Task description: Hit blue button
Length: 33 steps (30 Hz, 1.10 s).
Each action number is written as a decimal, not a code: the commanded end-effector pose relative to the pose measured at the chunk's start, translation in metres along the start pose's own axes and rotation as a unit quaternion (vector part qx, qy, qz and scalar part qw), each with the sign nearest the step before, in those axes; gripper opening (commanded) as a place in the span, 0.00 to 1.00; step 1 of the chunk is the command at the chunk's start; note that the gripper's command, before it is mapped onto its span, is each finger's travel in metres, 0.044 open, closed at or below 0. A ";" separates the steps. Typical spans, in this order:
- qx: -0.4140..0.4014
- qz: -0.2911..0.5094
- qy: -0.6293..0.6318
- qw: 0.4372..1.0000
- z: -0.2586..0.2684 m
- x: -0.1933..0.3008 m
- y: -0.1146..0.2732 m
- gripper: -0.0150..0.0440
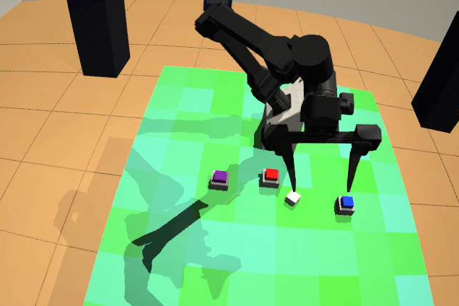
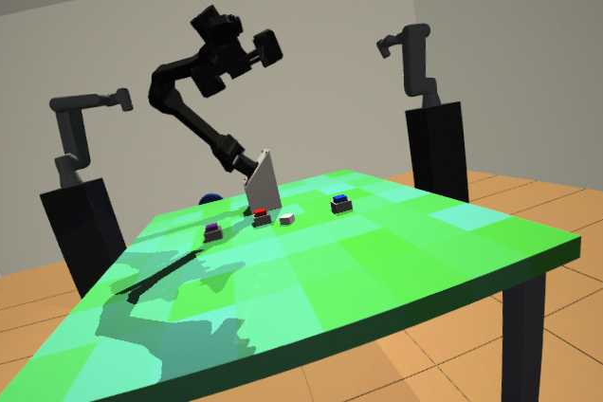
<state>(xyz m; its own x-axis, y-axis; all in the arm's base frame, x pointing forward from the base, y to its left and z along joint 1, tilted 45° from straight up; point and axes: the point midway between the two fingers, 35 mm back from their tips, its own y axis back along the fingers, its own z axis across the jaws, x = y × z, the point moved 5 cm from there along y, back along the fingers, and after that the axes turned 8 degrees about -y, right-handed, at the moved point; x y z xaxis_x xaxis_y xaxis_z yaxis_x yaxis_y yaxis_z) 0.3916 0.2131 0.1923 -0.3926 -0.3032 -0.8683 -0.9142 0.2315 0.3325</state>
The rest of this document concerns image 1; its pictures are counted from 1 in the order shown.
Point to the blue button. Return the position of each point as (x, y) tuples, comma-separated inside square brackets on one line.
[(345, 205)]

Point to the purple button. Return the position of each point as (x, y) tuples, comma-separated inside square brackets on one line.
[(220, 180)]

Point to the red button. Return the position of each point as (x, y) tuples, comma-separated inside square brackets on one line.
[(270, 178)]

